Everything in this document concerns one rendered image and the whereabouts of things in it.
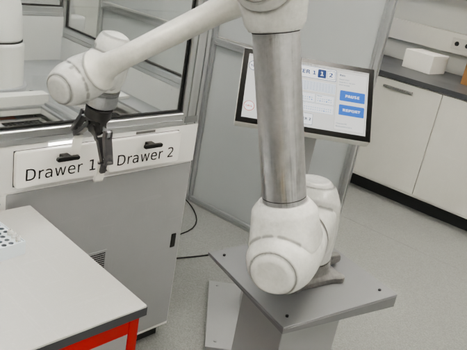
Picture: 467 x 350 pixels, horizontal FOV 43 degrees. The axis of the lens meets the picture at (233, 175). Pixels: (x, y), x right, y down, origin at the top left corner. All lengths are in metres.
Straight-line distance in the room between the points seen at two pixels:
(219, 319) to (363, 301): 1.20
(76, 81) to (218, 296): 1.62
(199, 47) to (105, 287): 0.93
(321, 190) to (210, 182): 2.20
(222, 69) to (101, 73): 2.05
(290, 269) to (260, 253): 0.07
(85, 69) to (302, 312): 0.78
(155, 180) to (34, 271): 0.73
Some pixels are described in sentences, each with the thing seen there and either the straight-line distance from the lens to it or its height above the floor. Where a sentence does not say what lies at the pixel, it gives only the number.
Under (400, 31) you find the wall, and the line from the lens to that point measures 4.99.
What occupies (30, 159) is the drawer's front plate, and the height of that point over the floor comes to 0.91.
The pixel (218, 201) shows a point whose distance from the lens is 3.62.
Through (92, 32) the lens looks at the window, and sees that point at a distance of 1.82.
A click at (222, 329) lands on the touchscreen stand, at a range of 2.62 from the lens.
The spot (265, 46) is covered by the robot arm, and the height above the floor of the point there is 1.40.
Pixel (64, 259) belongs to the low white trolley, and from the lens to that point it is 1.59.
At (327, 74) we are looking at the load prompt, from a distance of 2.36.
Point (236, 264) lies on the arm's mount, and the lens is 1.62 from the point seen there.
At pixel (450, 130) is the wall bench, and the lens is 4.19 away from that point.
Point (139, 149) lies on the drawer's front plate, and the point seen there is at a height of 0.88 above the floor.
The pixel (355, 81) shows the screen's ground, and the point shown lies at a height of 1.15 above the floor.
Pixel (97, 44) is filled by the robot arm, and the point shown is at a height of 1.28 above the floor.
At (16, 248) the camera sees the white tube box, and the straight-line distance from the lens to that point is 1.58.
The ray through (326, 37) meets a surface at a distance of 3.06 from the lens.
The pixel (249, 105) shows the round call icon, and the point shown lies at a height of 1.02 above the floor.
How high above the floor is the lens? 1.59
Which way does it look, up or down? 22 degrees down
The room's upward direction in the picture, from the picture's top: 10 degrees clockwise
